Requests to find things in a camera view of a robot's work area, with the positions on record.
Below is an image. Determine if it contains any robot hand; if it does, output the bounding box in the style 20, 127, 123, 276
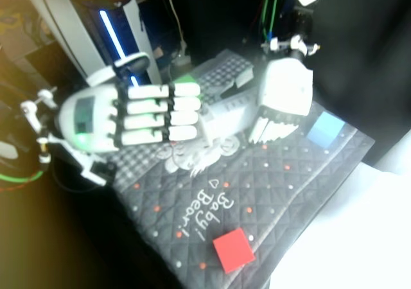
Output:
54, 53, 203, 155
247, 58, 315, 145

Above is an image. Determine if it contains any blue block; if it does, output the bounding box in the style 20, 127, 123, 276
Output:
306, 111, 346, 150

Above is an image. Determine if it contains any white column with blue light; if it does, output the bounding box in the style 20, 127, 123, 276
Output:
17, 0, 161, 89

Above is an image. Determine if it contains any black backdrop cloth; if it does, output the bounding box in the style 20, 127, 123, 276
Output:
137, 0, 411, 174

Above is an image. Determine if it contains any green block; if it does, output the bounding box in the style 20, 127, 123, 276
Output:
175, 73, 197, 85

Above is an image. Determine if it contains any grey bear print quilt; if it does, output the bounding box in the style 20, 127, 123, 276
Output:
109, 48, 376, 289

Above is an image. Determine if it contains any red block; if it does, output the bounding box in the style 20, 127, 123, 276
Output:
212, 227, 256, 274

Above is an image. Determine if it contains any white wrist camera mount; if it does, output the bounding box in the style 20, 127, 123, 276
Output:
48, 134, 117, 187

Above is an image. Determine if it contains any green cable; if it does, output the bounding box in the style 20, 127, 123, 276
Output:
268, 0, 280, 35
0, 169, 45, 184
260, 0, 273, 38

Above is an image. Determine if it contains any white cable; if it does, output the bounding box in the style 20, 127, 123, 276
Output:
153, 0, 189, 55

